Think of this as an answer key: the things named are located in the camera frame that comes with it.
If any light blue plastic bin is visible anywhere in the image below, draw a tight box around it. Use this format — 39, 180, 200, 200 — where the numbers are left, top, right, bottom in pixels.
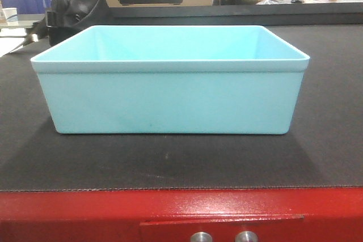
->
31, 26, 310, 134

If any black bag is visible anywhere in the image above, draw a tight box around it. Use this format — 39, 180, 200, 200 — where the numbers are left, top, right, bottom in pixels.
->
45, 0, 114, 46

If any red conveyor frame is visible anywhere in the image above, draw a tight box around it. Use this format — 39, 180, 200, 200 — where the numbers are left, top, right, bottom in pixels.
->
1, 188, 362, 241

